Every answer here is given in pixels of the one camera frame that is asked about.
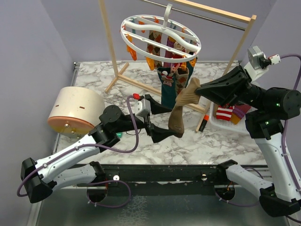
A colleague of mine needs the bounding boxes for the pink clothespin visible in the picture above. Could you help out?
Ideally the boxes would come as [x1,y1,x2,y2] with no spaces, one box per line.
[170,63,181,75]

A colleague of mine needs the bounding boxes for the yellow orange clothespin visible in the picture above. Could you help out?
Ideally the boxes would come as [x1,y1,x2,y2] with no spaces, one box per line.
[126,34,137,61]

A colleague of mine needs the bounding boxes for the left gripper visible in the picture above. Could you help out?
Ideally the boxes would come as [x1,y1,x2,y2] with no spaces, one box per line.
[114,95,177,142]

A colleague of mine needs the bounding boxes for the red beige reindeer sock front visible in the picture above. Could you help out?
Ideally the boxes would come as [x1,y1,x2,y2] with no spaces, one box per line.
[172,42,187,59]

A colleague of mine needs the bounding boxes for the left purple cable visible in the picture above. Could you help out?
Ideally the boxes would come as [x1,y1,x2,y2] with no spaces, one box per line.
[16,96,140,197]

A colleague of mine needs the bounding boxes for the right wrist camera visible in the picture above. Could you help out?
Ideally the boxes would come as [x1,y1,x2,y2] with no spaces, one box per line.
[244,46,281,81]

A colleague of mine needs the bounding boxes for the plain tan sock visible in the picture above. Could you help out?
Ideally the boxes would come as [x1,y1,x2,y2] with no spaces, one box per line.
[168,78,200,138]

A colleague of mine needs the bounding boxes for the white round clip hanger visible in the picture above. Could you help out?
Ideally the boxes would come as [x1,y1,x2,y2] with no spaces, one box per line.
[120,4,202,63]

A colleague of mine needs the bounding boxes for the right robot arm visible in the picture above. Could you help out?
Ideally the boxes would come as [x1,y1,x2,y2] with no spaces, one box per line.
[195,66,301,217]

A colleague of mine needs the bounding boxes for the white plastic basket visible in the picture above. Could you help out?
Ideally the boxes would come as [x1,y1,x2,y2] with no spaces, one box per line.
[209,102,249,135]

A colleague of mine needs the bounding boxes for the black orange highlighter marker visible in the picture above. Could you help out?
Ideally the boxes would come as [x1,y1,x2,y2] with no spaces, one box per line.
[198,114,209,132]

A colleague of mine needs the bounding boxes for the red white striped sock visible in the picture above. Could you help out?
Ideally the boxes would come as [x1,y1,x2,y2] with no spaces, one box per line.
[216,106,234,121]

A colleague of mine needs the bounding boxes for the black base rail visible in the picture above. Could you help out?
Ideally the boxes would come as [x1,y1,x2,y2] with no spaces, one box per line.
[76,164,230,196]

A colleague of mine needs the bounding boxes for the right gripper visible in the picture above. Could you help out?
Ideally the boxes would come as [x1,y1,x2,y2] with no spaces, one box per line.
[195,64,267,110]

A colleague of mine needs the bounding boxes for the wooden hanger rack frame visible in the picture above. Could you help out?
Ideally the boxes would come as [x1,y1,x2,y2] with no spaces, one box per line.
[98,0,257,134]

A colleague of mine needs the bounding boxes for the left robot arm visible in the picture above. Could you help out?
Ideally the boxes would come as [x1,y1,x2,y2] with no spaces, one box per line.
[16,94,176,203]

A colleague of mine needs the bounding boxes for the beige argyle sock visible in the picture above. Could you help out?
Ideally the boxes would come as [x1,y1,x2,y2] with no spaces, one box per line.
[147,30,162,69]
[175,68,188,95]

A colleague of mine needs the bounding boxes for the purple yellow striped sock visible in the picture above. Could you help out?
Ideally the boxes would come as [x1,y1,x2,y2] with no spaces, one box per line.
[164,37,177,58]

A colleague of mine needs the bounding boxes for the dark teal sock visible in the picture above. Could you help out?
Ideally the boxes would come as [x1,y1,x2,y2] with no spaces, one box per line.
[186,61,194,81]
[157,67,176,109]

